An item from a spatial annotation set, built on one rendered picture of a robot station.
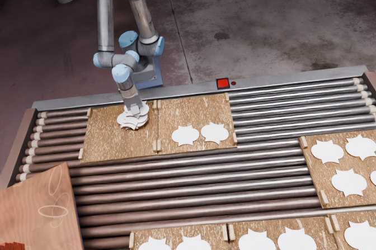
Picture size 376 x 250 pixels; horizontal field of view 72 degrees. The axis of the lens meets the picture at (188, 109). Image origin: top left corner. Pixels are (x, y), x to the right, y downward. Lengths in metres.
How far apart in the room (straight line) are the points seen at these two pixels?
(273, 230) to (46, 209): 0.97
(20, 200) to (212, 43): 2.59
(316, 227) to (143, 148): 0.86
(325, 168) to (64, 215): 1.18
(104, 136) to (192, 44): 2.08
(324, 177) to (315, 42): 2.29
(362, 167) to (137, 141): 1.09
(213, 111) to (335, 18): 2.70
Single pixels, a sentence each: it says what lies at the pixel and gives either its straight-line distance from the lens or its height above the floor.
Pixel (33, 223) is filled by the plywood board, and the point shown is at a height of 1.04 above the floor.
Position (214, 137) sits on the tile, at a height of 0.95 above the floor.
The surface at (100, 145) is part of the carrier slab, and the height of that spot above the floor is 0.94.
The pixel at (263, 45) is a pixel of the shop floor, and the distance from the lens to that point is 3.29.
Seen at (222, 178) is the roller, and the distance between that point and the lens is 1.30.
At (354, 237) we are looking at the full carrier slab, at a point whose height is 0.95.
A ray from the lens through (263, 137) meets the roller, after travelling 1.41.
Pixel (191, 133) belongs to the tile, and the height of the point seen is 0.95.
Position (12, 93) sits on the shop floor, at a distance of 3.67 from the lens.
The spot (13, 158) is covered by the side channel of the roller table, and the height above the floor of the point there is 0.95.
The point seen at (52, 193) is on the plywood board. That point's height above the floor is 1.04.
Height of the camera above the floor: 2.13
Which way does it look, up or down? 54 degrees down
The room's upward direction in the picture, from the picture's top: 10 degrees counter-clockwise
